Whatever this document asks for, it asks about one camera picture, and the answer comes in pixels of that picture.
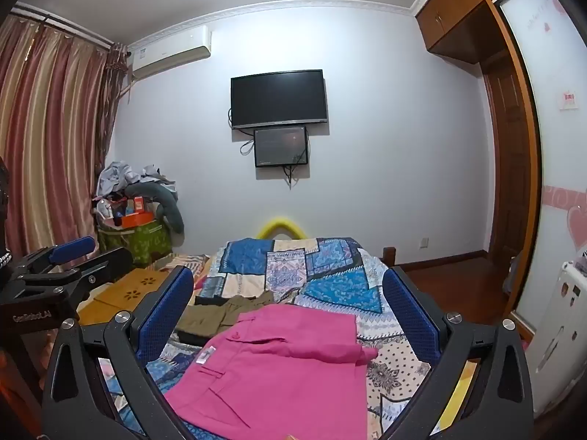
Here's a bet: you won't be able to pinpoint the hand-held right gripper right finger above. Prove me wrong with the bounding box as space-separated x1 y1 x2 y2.
380 267 535 440

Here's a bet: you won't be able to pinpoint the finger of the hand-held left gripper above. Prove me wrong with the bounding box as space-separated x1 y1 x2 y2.
14 246 135 300
9 236 98 281

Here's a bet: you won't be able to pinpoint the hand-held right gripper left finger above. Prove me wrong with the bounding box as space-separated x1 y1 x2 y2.
41 266 198 440

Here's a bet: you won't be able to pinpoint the pink pants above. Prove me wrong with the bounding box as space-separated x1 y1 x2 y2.
163 303 379 440

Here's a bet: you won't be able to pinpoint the olive green pants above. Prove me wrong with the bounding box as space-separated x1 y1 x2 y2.
176 291 276 345

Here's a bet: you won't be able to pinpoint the striped pink sheet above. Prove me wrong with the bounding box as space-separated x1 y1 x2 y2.
151 253 212 290

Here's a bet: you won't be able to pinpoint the orange box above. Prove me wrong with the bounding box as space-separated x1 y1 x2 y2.
120 211 155 229

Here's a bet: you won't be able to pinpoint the pile of grey clothes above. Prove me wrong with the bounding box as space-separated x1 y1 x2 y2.
96 160 177 202

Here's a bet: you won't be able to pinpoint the grey plush toy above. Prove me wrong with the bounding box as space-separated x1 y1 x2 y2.
124 183 185 235

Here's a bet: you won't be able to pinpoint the yellow bed sheet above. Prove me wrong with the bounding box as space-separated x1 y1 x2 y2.
438 360 478 429

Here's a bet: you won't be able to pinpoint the patchwork patterned blanket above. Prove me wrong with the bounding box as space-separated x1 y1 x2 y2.
105 237 459 440

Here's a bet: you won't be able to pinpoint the grey hanging cloth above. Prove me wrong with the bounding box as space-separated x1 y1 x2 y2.
502 250 524 295

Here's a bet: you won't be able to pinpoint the striped pink curtain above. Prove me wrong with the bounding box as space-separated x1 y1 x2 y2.
0 7 113 260

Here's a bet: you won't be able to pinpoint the yellow curved object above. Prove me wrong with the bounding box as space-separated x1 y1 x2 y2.
257 215 299 240

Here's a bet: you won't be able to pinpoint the white appliance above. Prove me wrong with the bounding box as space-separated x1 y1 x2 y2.
527 247 587 418

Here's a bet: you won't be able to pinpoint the brown patterned curtain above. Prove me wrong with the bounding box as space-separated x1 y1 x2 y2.
98 43 134 179

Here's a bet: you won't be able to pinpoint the wooden door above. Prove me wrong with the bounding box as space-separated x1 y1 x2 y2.
481 57 526 262

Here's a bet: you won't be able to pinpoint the small black monitor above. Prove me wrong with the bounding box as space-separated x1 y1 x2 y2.
254 125 309 168

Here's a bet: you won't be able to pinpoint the white air conditioner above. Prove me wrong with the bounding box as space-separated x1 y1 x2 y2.
127 25 212 80

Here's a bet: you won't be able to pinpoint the frosted wardrobe sliding door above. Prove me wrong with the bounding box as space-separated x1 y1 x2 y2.
497 0 587 418

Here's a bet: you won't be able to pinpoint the wooden overhead cabinet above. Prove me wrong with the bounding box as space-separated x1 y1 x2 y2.
415 0 498 62

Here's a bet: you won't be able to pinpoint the curtain rail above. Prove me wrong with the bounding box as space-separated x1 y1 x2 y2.
9 2 115 50

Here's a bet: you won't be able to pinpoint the black wall television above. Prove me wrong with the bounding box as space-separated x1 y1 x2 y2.
230 70 328 130

